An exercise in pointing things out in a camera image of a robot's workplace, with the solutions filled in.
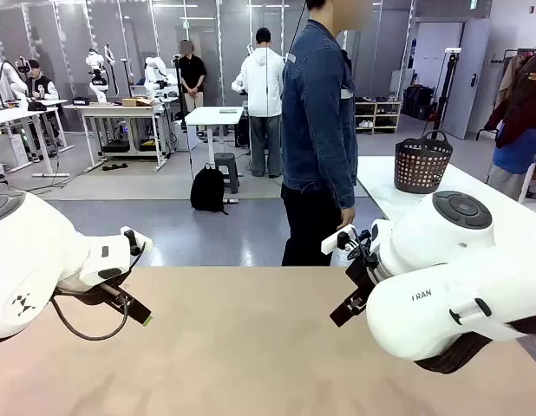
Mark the person in black shirt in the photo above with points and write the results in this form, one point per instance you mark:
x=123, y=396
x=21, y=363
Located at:
x=192, y=73

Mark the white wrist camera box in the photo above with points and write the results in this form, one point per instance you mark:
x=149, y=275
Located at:
x=335, y=240
x=140, y=238

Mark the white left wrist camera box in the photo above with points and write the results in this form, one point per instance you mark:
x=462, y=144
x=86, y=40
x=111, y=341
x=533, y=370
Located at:
x=140, y=238

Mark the clothes rack with coats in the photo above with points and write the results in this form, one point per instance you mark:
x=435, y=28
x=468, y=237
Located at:
x=521, y=112

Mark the black backpack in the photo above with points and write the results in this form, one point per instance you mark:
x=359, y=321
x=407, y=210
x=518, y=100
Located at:
x=207, y=190

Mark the person in denim jacket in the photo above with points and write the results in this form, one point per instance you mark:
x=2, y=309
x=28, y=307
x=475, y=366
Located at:
x=315, y=130

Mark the dark perforated plastic basket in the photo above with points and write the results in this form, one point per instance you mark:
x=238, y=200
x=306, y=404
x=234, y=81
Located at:
x=422, y=167

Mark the grey plastic stool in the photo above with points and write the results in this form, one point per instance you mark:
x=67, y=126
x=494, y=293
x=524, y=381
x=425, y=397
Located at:
x=229, y=167

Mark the person in white hoodie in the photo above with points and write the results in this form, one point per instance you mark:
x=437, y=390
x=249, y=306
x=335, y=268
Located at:
x=263, y=86

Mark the denim-sleeved left forearm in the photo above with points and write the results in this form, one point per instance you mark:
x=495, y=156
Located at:
x=342, y=177

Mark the white desk with robots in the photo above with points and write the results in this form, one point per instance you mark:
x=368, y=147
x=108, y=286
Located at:
x=120, y=112

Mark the white side table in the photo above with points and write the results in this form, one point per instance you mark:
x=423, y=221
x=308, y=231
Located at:
x=381, y=182

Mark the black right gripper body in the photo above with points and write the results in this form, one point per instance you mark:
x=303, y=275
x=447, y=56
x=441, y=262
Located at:
x=362, y=275

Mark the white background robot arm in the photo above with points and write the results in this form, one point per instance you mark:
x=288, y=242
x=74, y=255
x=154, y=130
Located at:
x=8, y=82
x=157, y=73
x=96, y=76

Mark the black tripod stand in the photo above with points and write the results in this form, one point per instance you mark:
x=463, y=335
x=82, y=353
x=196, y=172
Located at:
x=446, y=86

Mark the person's left hand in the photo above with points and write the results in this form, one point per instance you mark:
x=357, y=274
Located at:
x=347, y=217

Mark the small white standing desk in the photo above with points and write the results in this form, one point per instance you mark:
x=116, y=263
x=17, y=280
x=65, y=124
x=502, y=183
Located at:
x=216, y=116

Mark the black suitcase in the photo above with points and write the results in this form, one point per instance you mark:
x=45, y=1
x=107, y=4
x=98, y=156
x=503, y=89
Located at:
x=417, y=102

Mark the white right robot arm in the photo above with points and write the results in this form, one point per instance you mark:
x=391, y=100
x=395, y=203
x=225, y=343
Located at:
x=446, y=277

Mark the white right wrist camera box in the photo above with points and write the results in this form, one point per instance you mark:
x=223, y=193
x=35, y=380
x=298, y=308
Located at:
x=335, y=240

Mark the seated person in cap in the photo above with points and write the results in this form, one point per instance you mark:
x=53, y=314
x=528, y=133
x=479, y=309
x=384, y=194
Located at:
x=41, y=86

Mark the flat cardboard box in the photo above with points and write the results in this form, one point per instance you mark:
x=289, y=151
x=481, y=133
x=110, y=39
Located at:
x=137, y=102

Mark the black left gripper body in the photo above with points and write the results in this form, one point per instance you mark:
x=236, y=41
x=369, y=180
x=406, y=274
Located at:
x=88, y=294

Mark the grey open door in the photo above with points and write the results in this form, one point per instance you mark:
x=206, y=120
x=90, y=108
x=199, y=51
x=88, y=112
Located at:
x=467, y=78

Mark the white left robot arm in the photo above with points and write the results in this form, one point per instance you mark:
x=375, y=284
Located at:
x=29, y=260

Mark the wooden shoe rack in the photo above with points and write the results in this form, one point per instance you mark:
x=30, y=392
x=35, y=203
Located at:
x=378, y=117

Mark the long white desk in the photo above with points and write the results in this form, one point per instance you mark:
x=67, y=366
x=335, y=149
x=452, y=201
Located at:
x=16, y=115

